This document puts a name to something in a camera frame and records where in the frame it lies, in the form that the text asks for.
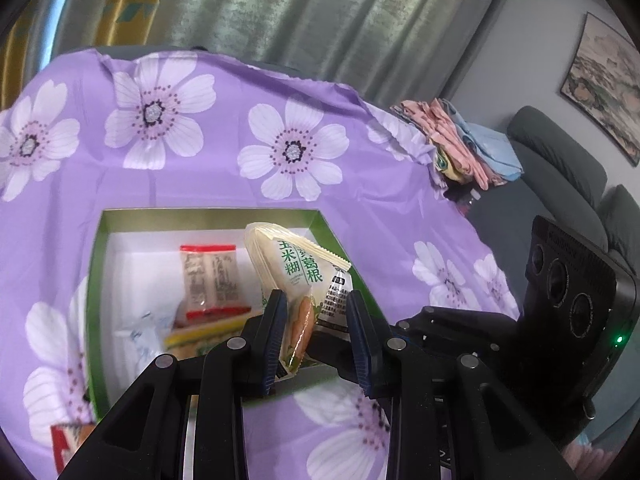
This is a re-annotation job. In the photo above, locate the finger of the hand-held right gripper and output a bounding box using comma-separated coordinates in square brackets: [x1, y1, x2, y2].
[397, 321, 521, 365]
[420, 305, 521, 336]

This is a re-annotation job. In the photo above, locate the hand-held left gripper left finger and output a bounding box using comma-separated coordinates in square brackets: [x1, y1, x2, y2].
[57, 289, 290, 480]

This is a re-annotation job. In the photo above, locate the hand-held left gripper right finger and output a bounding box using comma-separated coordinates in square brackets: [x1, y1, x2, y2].
[345, 290, 593, 480]

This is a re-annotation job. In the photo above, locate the yellow snack packet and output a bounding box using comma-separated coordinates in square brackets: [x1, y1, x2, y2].
[164, 317, 251, 361]

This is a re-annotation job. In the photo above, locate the cream green-print snack packet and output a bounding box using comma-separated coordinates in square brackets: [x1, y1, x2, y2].
[244, 222, 353, 376]

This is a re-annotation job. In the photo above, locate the red-ended snack packet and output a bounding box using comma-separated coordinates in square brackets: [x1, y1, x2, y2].
[179, 243, 251, 322]
[50, 421, 98, 478]

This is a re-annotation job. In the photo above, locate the green cardboard box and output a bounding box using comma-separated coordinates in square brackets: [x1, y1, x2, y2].
[85, 206, 381, 423]

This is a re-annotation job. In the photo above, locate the white crinkled snack wrapper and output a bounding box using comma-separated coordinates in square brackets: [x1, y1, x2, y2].
[116, 310, 168, 361]

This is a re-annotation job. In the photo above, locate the grey sofa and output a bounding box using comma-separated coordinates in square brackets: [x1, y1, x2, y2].
[465, 105, 640, 281]

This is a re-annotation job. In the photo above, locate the purple floral cloth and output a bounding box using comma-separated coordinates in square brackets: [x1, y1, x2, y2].
[0, 47, 523, 480]

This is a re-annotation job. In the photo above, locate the light blue folded cloth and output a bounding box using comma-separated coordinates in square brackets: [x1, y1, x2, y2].
[457, 119, 523, 182]

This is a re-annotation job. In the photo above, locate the pink folded clothes pile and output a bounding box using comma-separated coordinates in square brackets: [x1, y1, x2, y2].
[390, 97, 501, 191]

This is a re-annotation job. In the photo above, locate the framed landscape painting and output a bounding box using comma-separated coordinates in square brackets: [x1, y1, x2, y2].
[560, 12, 640, 166]

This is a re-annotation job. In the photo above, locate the grey-green curtain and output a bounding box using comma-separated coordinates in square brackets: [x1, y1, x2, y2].
[145, 0, 526, 103]

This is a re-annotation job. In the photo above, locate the yellow deer-print curtain panel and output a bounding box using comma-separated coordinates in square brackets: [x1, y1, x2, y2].
[0, 20, 36, 111]
[95, 0, 176, 48]

